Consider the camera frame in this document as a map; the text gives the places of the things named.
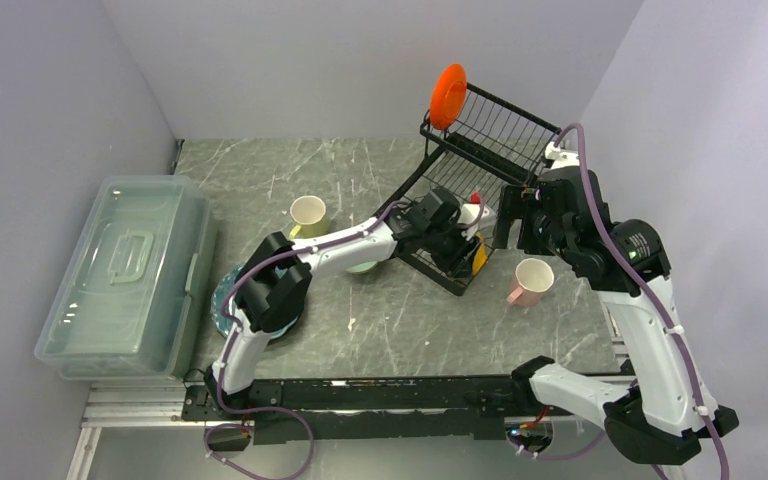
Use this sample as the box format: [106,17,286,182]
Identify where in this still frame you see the teal scalloped plate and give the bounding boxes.
[211,264,301,341]

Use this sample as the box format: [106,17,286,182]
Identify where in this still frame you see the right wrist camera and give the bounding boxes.
[543,141,580,170]

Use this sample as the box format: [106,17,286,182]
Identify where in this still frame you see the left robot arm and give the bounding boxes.
[205,187,496,420]

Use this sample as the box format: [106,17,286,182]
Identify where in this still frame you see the pink mug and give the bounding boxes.
[506,258,555,307]

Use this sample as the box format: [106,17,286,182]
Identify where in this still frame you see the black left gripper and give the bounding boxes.
[423,219,483,282]

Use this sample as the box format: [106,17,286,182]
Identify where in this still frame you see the pale yellow mug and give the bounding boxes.
[289,195,329,240]

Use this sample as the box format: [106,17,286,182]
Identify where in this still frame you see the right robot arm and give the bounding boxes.
[494,166,739,465]

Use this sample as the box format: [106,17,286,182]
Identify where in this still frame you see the yellow ribbed bowl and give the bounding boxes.
[471,232,489,277]

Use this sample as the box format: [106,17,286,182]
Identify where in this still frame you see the black wire dish rack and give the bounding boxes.
[376,83,561,296]

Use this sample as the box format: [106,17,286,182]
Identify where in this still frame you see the light green ceramic bowl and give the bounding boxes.
[346,261,378,274]

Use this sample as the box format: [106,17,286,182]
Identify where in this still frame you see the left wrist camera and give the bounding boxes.
[456,191,497,236]

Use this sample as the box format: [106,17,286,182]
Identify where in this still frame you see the orange plate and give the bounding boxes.
[429,63,468,131]

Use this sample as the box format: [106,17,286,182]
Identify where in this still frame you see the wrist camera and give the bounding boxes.
[543,141,580,170]
[456,191,497,236]

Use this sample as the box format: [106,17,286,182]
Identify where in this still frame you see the clear plastic storage box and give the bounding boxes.
[34,175,218,381]

